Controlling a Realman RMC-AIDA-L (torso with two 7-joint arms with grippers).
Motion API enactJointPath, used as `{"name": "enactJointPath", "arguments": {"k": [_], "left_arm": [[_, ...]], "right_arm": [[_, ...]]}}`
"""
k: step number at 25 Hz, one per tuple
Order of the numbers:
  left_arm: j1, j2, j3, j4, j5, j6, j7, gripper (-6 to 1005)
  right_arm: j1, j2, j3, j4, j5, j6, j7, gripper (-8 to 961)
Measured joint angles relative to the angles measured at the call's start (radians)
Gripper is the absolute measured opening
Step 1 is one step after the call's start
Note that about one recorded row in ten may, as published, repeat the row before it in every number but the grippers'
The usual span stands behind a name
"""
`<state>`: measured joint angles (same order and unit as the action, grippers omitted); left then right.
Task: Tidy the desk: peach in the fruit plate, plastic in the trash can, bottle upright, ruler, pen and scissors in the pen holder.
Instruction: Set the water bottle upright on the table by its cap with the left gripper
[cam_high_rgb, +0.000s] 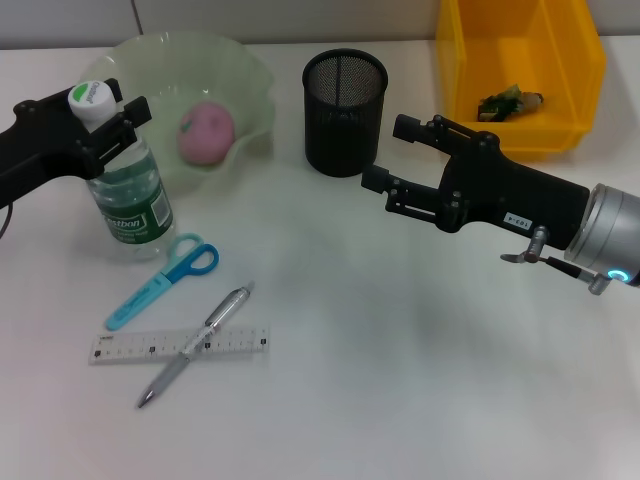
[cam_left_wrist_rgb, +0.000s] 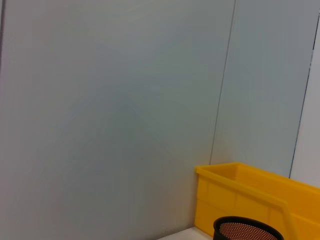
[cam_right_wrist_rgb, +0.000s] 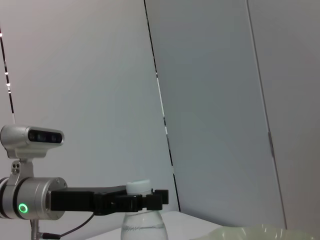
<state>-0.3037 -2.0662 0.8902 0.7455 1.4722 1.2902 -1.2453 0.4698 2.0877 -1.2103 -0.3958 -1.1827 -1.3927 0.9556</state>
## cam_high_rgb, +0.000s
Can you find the clear green-label water bottle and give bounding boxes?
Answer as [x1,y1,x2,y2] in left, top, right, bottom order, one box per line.
[67,79,177,262]

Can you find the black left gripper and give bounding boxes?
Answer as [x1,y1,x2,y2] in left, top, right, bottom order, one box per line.
[0,77,153,204]

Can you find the black mesh pen holder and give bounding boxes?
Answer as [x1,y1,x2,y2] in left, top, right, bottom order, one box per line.
[301,48,390,178]

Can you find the blue sheathed scissors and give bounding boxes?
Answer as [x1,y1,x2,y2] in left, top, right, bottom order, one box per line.
[104,232,221,332]

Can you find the right gripper cable with plug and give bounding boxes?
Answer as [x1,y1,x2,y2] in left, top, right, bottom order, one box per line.
[501,225,614,296]

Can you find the pink toy peach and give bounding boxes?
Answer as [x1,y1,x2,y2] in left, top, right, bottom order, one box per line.
[177,101,237,167]

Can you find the green glass fruit plate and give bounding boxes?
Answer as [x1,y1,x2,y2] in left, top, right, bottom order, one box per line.
[74,30,277,201]

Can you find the green plastic wrapper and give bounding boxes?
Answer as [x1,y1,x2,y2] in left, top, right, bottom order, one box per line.
[477,85,546,123]

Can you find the silver ballpoint pen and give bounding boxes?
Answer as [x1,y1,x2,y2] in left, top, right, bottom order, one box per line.
[137,281,256,410]

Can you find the clear plastic ruler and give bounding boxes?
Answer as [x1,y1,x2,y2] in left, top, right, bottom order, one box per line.
[89,324,271,366]

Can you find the yellow plastic bin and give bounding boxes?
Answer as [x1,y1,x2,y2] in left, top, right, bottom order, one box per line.
[433,0,609,162]

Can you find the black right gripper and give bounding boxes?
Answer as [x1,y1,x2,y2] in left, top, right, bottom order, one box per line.
[360,113,591,252]

